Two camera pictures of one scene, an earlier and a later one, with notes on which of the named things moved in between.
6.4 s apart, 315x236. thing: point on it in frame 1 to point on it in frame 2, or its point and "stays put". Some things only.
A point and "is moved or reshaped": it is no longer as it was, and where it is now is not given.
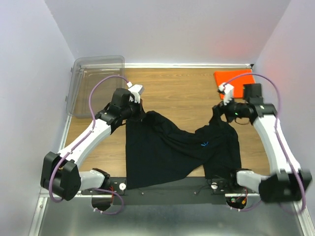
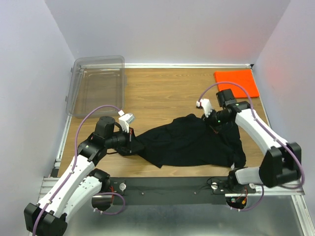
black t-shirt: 157,153 is moved or reshaped
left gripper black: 141,114 to 131,146
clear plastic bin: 85,72 stays put
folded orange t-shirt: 237,78 stays put
